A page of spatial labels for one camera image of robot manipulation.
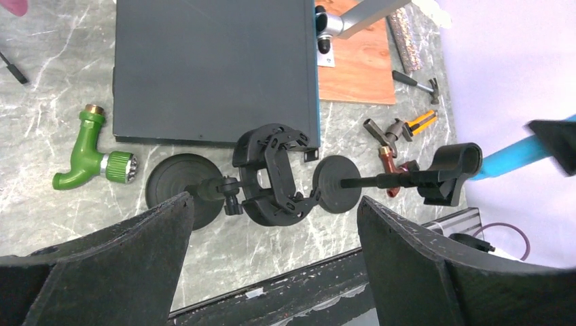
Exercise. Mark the metal bracket fixture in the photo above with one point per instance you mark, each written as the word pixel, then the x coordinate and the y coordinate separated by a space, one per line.
pixel 330 25

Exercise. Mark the silver mesh glitter microphone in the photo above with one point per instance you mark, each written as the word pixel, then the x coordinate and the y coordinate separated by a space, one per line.
pixel 403 35

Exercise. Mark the black flat box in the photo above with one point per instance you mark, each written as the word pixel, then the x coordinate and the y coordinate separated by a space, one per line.
pixel 210 71

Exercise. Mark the brown pipe fitting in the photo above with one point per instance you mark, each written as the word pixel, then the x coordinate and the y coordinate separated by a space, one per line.
pixel 387 159

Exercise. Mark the black clip microphone stand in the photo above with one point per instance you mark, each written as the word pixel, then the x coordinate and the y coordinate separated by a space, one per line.
pixel 340 182

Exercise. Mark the yellow utility knife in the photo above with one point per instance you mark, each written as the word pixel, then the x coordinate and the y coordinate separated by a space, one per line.
pixel 414 127

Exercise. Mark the black handled hammer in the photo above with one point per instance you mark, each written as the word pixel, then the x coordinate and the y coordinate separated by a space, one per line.
pixel 433 89

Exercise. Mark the blue microphone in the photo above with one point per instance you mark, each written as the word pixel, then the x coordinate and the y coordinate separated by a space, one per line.
pixel 517 155

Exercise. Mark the black base frame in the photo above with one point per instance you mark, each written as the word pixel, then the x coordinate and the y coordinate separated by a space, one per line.
pixel 331 292

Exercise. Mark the black shock mount stand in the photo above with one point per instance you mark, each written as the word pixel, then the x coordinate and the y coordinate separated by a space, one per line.
pixel 265 188

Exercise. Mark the pink microphone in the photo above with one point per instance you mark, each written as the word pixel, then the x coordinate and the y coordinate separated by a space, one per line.
pixel 16 7

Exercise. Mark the green pipe fitting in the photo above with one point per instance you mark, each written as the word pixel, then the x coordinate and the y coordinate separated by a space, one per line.
pixel 86 162

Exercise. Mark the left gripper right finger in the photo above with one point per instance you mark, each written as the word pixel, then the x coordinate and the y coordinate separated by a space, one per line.
pixel 419 277

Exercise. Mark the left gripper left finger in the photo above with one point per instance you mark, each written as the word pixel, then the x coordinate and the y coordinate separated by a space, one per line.
pixel 125 274

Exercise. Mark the black tripod microphone stand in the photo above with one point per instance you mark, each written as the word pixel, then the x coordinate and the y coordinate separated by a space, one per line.
pixel 14 70

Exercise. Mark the grey metal pipe fitting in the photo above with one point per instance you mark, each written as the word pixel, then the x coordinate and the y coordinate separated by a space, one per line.
pixel 389 137

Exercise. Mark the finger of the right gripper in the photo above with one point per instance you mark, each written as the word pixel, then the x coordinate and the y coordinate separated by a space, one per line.
pixel 558 139

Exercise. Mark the wooden board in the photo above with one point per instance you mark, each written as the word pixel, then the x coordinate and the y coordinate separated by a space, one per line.
pixel 358 69

